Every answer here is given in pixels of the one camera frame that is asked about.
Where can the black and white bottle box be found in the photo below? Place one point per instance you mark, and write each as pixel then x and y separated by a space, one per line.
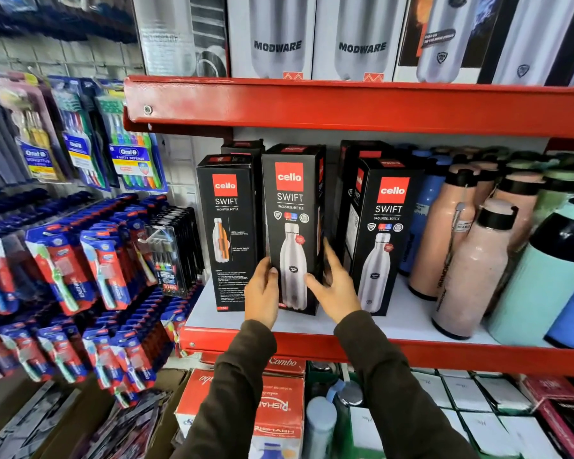
pixel 540 38

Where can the brown cardboard box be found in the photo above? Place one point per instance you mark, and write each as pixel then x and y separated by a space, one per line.
pixel 170 391

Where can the black steel bottle box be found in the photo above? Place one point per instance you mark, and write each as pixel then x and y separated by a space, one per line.
pixel 387 219
pixel 292 210

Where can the person's right forearm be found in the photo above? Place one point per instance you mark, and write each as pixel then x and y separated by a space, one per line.
pixel 397 391

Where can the rows of red blue toothbrush packs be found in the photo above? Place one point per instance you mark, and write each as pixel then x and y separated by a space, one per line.
pixel 86 291

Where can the green toothbrush multipack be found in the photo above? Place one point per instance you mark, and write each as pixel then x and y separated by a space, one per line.
pixel 134 152

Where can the person's left forearm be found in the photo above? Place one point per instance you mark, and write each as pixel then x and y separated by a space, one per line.
pixel 232 396

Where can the person's right thumb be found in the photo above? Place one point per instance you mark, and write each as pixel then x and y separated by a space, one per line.
pixel 317 284

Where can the group of white green-edged boxes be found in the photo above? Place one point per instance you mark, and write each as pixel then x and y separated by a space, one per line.
pixel 468 406

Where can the pink bottle with black cap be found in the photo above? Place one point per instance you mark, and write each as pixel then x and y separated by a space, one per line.
pixel 521 200
pixel 473 277
pixel 440 234

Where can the row of blue hanging packs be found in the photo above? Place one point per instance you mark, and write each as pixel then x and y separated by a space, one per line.
pixel 28 203

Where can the mint bottle with black band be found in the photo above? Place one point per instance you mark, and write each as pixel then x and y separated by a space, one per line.
pixel 540 286

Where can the pale blue bottle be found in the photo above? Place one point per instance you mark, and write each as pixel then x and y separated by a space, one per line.
pixel 319 425

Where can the bottle with steel lid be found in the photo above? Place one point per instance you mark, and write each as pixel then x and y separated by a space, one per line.
pixel 347 394

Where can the black orange bottle box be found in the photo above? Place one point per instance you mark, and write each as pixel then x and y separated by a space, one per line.
pixel 227 224

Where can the person's left thumb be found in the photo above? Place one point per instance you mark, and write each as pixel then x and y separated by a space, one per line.
pixel 273 284

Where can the green bottle with black cap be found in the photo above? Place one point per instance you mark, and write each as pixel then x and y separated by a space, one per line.
pixel 555 195

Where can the grey bottle box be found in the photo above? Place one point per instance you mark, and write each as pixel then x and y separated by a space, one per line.
pixel 172 33

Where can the white steel bottle box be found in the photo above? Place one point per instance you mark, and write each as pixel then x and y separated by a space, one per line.
pixel 272 35
pixel 361 38

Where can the red metal shelf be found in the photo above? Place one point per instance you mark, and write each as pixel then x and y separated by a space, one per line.
pixel 440 351
pixel 363 106

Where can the pile of grey packets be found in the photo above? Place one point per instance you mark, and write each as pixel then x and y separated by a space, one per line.
pixel 52 425

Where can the person's right hand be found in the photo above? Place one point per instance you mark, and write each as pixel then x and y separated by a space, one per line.
pixel 342 293

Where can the blue toothbrush multipack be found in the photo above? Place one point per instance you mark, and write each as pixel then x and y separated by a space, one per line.
pixel 79 133

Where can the white and orange bottle box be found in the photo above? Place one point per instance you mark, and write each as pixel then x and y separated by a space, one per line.
pixel 440 38

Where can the red flat box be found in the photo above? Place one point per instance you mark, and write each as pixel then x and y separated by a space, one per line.
pixel 284 364

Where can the row of assorted capped bottles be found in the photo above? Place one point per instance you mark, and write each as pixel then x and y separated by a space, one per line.
pixel 507 155

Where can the row of black toothbrush packs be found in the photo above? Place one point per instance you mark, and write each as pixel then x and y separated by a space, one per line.
pixel 172 253

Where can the red gift box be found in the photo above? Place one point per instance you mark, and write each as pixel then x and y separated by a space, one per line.
pixel 562 401

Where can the yellow toothbrush multipack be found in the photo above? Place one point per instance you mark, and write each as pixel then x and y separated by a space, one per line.
pixel 33 133

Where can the row of dark hanging packs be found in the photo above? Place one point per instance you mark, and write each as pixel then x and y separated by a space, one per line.
pixel 57 16

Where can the red and white carton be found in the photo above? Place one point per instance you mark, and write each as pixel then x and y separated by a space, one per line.
pixel 277 411

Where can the blue bottle with dark cap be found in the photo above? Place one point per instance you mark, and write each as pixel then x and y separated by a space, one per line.
pixel 423 205

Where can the person's left hand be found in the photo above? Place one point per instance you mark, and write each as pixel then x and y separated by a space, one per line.
pixel 260 296

